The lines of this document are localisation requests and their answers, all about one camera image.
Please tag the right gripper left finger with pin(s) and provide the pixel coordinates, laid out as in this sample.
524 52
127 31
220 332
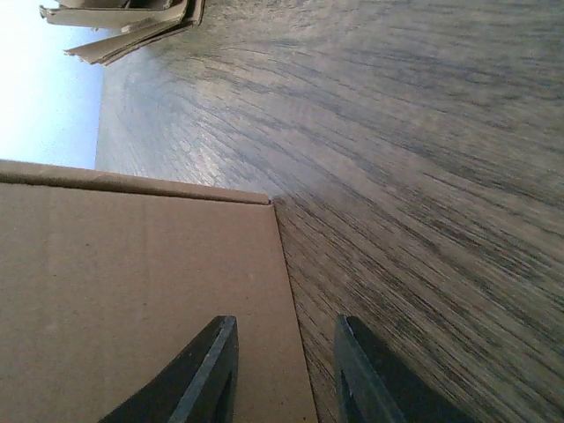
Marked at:
198 385

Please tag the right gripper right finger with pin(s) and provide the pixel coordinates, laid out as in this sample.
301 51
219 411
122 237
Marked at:
374 385

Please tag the brown cardboard box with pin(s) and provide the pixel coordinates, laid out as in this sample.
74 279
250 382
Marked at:
106 277

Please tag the stack of flat cardboard sheets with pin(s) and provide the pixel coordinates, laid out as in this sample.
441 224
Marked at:
134 24

